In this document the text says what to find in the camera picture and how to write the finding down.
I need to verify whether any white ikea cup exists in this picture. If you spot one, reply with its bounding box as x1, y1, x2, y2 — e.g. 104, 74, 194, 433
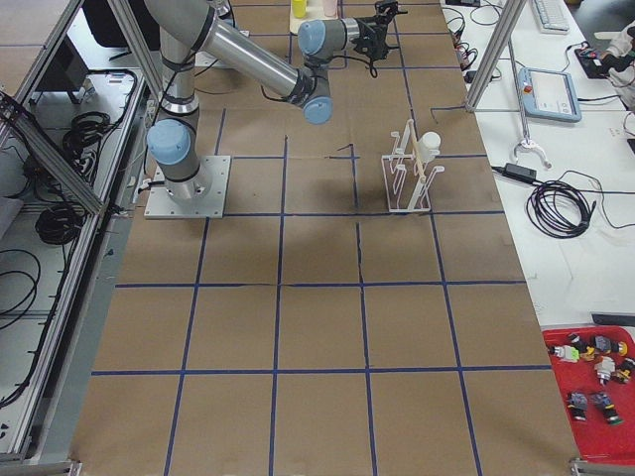
418, 131, 442, 163

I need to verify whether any white wire cup rack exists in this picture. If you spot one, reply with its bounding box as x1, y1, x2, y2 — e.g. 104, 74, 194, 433
381, 119, 445, 213

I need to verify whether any blue teach pendant tablet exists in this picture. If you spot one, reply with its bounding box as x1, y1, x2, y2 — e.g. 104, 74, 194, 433
518, 67, 581, 123

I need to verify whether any brown paper table cover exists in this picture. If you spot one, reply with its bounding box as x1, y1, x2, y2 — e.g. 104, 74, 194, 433
70, 1, 576, 475

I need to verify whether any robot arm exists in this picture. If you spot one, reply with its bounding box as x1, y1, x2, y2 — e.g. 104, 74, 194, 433
146, 1, 404, 125

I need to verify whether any pink cup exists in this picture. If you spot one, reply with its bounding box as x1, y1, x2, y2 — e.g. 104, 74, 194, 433
321, 0, 338, 18

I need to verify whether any coiled black cable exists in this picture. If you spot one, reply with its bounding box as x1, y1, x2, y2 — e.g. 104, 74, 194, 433
526, 171, 616, 242

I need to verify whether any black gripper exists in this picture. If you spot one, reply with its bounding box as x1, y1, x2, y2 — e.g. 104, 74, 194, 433
352, 0, 407, 77

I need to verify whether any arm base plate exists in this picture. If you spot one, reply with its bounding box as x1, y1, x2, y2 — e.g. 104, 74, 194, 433
145, 156, 231, 219

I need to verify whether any yellow cup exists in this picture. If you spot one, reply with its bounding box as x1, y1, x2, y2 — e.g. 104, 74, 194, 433
291, 0, 308, 19

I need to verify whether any aluminium frame post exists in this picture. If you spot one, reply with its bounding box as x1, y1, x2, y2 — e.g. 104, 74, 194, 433
464, 0, 525, 112

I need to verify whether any red parts tray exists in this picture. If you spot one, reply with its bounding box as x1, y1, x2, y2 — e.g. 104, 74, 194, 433
543, 326, 634, 465

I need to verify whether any white keyboard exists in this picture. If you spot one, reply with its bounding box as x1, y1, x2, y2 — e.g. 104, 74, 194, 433
529, 0, 570, 35

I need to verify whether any cream serving tray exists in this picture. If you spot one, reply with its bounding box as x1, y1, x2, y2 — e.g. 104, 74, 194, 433
289, 4, 343, 34

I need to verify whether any black power adapter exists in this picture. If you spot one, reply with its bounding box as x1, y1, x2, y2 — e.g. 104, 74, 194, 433
491, 163, 537, 184

